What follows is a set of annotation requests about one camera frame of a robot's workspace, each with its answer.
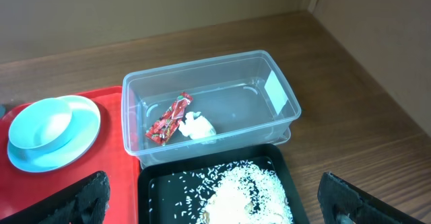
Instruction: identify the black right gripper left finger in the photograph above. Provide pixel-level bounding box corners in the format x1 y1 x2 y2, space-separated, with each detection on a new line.
1 171 110 224

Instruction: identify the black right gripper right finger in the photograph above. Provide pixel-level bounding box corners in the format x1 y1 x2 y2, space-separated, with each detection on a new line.
317 172 424 224

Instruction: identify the light blue plate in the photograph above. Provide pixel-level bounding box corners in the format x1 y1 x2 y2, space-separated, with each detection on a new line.
7 95 100 173

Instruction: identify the small light blue bowl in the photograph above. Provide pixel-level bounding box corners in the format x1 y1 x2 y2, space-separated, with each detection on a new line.
8 98 73 151

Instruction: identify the red snack wrapper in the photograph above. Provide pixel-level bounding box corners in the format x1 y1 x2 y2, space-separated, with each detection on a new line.
145 92 193 146

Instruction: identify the white napkin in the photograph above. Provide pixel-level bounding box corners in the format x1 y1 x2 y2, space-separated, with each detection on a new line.
178 112 216 140

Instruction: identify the black waste tray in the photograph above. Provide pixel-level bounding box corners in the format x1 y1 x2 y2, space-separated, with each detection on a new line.
138 144 309 223

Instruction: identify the rice food waste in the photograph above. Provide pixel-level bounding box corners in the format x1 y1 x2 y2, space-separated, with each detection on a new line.
168 160 294 224

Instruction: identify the red serving tray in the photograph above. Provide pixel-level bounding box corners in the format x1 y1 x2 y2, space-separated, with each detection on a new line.
1 86 139 223

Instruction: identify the white label on bin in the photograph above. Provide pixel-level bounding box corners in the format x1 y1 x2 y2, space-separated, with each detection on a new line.
264 71 288 114

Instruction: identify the clear plastic bin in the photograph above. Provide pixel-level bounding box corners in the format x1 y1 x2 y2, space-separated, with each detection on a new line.
121 50 301 167

